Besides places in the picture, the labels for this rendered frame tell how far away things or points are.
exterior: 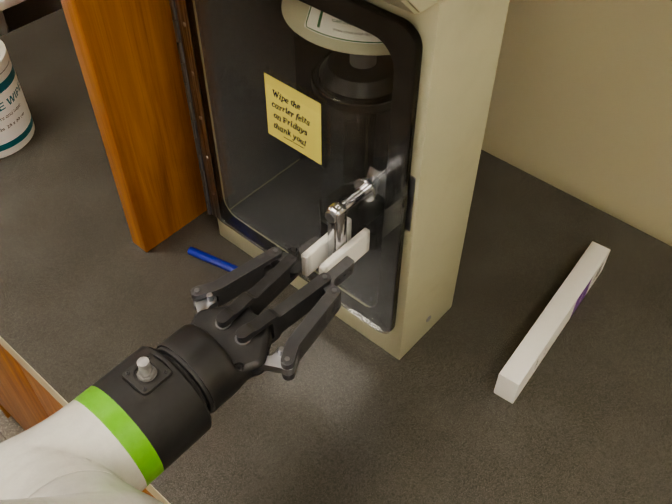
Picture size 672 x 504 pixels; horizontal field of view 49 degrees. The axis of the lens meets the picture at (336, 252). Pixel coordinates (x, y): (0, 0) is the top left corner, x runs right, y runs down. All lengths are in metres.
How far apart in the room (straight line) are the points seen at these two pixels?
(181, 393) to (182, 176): 0.46
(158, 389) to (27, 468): 0.11
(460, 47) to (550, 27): 0.45
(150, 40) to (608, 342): 0.66
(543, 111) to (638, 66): 0.16
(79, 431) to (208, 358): 0.11
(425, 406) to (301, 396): 0.14
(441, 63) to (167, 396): 0.34
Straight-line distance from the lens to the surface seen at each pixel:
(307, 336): 0.66
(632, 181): 1.12
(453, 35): 0.61
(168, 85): 0.93
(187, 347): 0.63
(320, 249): 0.72
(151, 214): 1.01
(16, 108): 1.24
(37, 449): 0.59
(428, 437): 0.85
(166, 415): 0.60
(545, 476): 0.86
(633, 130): 1.08
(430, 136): 0.66
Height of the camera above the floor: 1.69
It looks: 48 degrees down
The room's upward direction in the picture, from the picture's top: straight up
